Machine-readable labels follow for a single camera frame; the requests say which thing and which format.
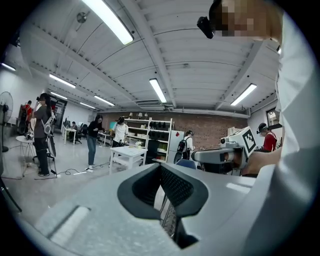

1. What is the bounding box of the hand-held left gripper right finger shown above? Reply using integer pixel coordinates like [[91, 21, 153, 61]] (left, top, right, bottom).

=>
[[161, 147, 316, 256]]

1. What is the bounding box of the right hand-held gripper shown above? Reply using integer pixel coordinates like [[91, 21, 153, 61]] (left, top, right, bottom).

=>
[[191, 126, 258, 177]]

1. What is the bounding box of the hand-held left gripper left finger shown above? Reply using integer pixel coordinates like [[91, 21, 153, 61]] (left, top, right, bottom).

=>
[[22, 163, 186, 256]]

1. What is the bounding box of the person's right forearm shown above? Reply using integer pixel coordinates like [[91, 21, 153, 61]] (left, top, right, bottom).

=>
[[241, 147, 283, 176]]

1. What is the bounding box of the blue plastic chair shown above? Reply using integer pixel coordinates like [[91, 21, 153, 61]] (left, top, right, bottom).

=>
[[175, 159, 198, 171]]

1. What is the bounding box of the grey refrigerator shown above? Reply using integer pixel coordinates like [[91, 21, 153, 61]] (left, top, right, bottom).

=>
[[166, 129, 185, 165]]

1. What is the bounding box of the metal mesh tray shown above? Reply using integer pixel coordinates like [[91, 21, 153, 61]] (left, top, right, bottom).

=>
[[159, 193, 181, 238]]

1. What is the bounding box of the white shelving unit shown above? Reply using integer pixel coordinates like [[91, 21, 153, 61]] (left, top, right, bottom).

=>
[[123, 117, 174, 165]]

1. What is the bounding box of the white square table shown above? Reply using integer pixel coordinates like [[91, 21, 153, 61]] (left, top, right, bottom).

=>
[[109, 146, 149, 176]]

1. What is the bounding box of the ceiling air vent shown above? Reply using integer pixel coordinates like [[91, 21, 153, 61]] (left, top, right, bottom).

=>
[[136, 99, 166, 111]]

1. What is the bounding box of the dark framed window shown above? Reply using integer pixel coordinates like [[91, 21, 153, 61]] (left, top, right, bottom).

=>
[[265, 107, 278, 127]]

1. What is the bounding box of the small round white table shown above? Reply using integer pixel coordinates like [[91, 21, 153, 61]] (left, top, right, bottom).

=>
[[15, 135, 36, 177]]

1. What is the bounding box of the person's light grey shirt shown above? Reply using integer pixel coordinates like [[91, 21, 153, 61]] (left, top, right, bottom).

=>
[[273, 14, 318, 171]]

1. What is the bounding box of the person's head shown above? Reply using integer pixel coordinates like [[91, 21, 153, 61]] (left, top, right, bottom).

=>
[[208, 0, 283, 42]]

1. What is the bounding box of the black standing fan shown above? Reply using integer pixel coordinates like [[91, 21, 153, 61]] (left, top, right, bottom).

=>
[[0, 91, 14, 153]]

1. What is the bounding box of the round ceiling fixture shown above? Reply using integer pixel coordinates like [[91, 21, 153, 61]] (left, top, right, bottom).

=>
[[76, 11, 89, 25]]

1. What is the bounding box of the black head-worn camera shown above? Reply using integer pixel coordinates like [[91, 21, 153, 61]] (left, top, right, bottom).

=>
[[196, 16, 215, 40]]

